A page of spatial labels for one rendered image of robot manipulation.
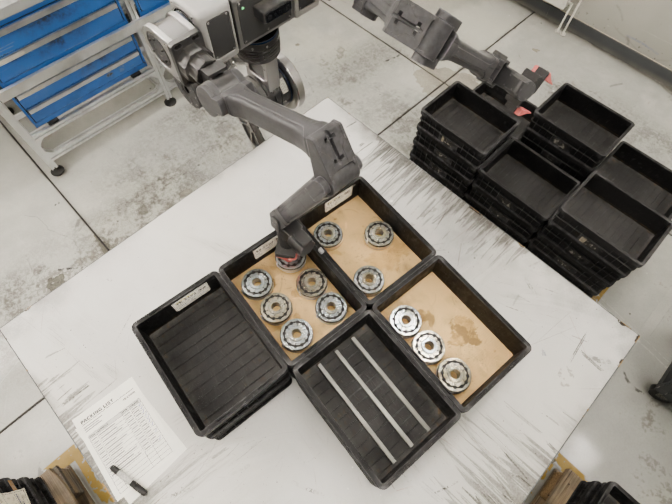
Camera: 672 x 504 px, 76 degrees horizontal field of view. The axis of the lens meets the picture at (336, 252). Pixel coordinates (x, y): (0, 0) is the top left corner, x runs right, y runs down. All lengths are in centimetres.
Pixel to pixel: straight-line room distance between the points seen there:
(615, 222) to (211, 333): 184
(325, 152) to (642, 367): 222
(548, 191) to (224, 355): 178
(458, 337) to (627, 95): 271
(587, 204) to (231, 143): 206
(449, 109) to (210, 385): 180
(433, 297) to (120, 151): 227
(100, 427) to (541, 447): 140
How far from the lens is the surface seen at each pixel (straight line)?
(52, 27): 276
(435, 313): 147
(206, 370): 143
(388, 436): 137
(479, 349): 148
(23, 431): 261
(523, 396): 163
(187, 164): 290
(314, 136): 83
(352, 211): 160
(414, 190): 184
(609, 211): 239
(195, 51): 115
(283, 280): 148
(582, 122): 269
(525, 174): 248
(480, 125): 245
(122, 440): 162
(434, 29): 102
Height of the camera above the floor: 219
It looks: 64 degrees down
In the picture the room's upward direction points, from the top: 2 degrees clockwise
